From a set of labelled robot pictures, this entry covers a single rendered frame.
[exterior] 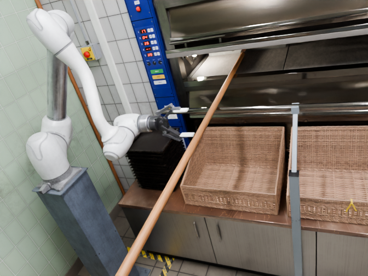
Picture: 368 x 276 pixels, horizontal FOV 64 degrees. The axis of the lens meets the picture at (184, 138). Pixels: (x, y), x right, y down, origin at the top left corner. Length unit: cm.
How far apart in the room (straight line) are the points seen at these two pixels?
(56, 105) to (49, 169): 33
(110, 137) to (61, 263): 133
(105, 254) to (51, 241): 52
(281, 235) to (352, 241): 33
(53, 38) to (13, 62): 75
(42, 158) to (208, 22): 113
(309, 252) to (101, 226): 118
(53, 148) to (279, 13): 131
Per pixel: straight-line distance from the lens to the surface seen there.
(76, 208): 172
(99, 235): 190
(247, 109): 146
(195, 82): 190
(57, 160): 162
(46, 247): 235
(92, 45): 210
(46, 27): 141
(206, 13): 176
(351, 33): 155
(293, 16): 166
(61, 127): 173
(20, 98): 212
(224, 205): 176
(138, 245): 89
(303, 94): 183
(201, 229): 190
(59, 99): 168
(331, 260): 186
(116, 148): 139
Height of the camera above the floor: 184
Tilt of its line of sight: 30 degrees down
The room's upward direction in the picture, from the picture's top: 15 degrees counter-clockwise
